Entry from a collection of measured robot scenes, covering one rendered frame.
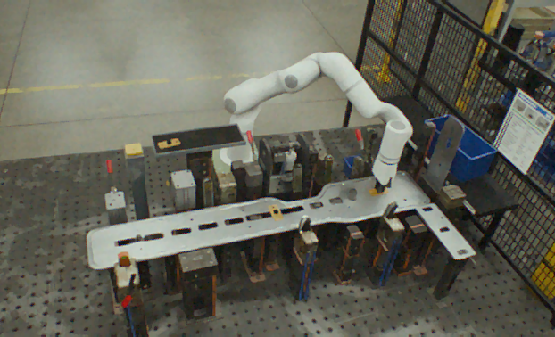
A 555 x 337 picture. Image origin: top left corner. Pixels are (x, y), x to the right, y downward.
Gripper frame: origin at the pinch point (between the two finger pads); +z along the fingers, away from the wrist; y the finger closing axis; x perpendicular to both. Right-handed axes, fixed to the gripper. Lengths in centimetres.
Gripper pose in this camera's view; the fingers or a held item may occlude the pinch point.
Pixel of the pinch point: (379, 186)
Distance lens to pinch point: 210.1
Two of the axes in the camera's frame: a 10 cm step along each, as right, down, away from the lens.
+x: 9.4, -1.6, 3.0
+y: 3.3, 6.3, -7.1
